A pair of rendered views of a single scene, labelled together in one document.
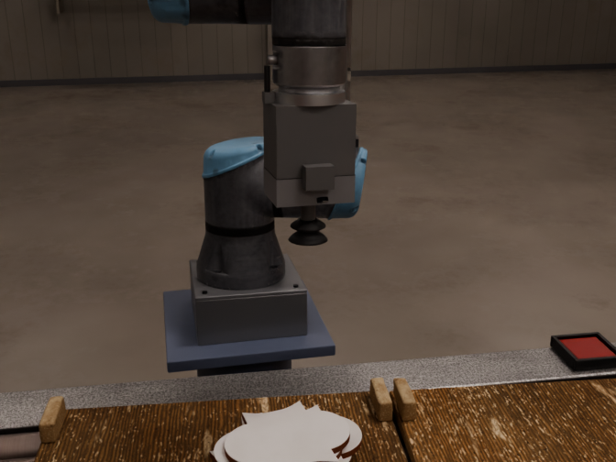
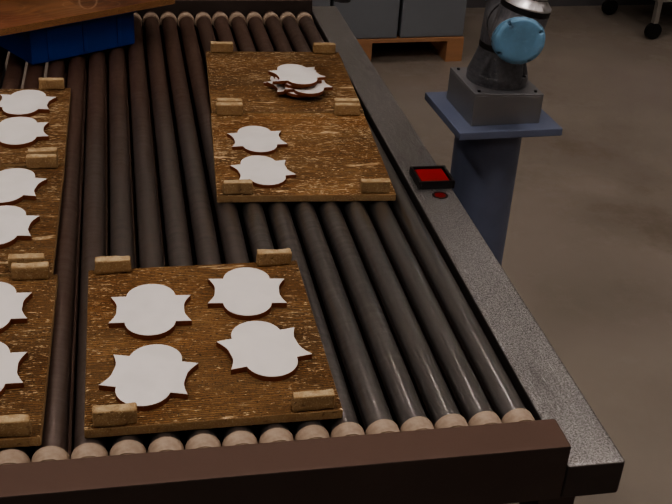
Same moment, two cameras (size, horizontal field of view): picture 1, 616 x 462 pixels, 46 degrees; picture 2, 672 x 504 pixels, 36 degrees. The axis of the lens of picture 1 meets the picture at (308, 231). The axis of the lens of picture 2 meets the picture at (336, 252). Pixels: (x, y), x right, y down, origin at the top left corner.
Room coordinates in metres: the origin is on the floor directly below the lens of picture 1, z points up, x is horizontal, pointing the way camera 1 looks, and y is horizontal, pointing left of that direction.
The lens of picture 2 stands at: (0.62, -2.30, 1.84)
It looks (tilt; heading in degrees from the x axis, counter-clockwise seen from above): 30 degrees down; 86
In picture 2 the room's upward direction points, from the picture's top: 4 degrees clockwise
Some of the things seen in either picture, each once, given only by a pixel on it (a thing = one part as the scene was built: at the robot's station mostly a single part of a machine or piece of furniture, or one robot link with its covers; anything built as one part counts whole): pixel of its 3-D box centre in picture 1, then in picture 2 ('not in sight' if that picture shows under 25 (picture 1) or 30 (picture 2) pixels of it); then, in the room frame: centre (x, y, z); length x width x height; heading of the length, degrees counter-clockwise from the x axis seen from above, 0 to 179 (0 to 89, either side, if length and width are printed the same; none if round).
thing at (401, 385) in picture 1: (403, 398); (347, 109); (0.77, -0.12, 0.95); 0.06 x 0.02 x 0.03; 6
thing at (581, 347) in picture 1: (587, 351); (431, 177); (0.93, -0.40, 0.92); 0.06 x 0.06 x 0.01; 9
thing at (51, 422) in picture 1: (52, 419); (324, 48); (0.72, 0.30, 0.95); 0.06 x 0.02 x 0.03; 6
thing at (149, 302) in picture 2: not in sight; (204, 330); (0.51, -1.01, 0.94); 0.41 x 0.35 x 0.04; 99
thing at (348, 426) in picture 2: not in sight; (261, 156); (0.58, -0.28, 0.90); 1.95 x 0.05 x 0.05; 99
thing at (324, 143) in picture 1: (308, 146); not in sight; (0.74, 0.00, 1.27); 0.10 x 0.09 x 0.16; 15
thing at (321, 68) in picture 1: (306, 68); not in sight; (0.75, 0.00, 1.35); 0.08 x 0.08 x 0.05
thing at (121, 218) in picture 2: not in sight; (119, 160); (0.28, -0.33, 0.90); 1.95 x 0.05 x 0.05; 99
